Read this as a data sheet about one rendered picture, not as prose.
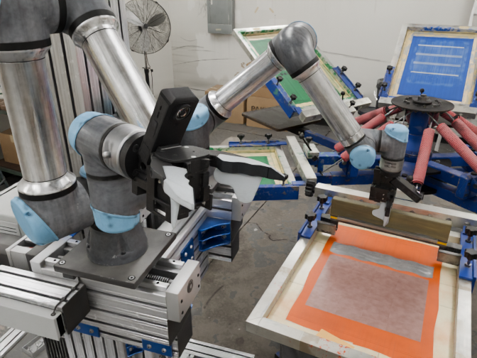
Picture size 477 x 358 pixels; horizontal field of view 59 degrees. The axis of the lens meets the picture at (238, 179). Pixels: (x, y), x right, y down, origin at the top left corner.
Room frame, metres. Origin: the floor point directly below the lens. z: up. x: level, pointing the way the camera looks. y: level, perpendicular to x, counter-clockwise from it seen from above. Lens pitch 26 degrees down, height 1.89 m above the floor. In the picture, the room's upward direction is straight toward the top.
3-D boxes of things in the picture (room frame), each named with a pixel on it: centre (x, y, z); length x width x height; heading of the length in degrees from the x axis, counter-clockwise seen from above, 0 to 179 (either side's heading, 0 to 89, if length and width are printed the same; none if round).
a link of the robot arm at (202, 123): (1.38, 0.16, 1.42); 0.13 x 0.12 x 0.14; 164
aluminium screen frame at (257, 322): (1.15, -0.46, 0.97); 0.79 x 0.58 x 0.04; 154
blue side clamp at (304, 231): (1.49, -0.31, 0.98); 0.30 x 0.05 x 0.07; 154
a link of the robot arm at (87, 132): (0.63, 0.21, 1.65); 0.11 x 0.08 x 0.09; 47
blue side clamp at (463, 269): (1.24, -0.81, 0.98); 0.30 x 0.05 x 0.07; 154
